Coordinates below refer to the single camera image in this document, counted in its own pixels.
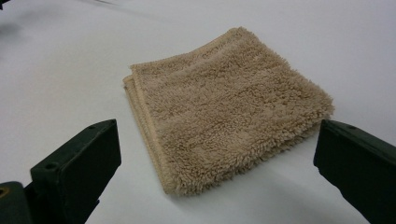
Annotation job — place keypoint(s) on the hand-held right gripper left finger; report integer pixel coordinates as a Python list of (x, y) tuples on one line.
[(77, 168)]

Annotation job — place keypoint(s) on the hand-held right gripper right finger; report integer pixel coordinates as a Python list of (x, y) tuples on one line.
[(358, 165)]

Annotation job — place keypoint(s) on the beige towel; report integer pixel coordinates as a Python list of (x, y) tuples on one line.
[(224, 115)]

